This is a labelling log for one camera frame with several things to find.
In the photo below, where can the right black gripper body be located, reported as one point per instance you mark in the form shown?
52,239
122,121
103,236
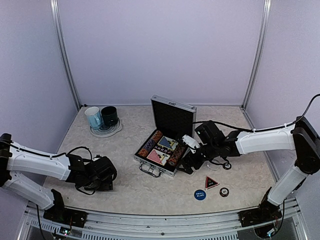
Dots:
197,163

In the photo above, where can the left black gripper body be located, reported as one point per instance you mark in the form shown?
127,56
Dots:
99,185

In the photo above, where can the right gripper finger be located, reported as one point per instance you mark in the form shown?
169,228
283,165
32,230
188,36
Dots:
188,170
183,161

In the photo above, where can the clear round dealer button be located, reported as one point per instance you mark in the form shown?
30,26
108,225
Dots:
213,167

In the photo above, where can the blue playing card deck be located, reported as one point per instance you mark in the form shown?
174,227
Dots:
169,143

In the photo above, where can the red playing card deck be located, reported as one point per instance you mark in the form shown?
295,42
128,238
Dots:
159,157

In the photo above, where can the red triangular button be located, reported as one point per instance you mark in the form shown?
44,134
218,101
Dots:
210,183

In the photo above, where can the blue small blind button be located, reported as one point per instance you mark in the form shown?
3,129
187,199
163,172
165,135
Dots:
200,195

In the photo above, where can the black poker chip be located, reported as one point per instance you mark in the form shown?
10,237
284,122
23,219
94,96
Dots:
227,166
224,192

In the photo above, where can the aluminium poker case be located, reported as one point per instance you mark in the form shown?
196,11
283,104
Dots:
174,119

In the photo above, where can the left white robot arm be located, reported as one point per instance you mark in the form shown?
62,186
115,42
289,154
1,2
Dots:
89,176

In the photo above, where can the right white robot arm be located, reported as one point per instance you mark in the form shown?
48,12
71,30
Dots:
299,136

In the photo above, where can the right chip row in case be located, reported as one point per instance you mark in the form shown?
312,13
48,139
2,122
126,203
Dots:
177,154

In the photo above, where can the chip row in case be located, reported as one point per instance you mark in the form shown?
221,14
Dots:
149,145
177,154

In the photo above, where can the left chip row in case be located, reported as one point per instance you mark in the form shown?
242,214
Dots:
149,145

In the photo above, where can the grey round coaster tray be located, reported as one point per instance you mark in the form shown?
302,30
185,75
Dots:
106,132

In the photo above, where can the dark green mug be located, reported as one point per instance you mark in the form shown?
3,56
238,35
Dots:
109,115

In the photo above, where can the light blue mug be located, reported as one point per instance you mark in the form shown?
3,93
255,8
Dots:
94,117

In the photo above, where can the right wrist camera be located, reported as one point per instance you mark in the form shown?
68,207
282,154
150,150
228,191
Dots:
190,142

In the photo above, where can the front aluminium rail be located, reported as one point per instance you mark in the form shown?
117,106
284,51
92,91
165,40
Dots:
101,225

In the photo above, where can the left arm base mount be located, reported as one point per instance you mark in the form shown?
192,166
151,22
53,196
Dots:
70,217

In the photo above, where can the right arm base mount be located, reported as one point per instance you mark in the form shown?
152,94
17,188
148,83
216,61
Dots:
258,215

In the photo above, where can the left aluminium frame post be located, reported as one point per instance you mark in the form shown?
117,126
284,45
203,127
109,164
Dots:
63,52

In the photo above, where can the aluminium frame post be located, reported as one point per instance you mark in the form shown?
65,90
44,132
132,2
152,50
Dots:
258,53
63,52

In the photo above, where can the right aluminium frame post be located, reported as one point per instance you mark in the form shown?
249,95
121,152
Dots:
258,53

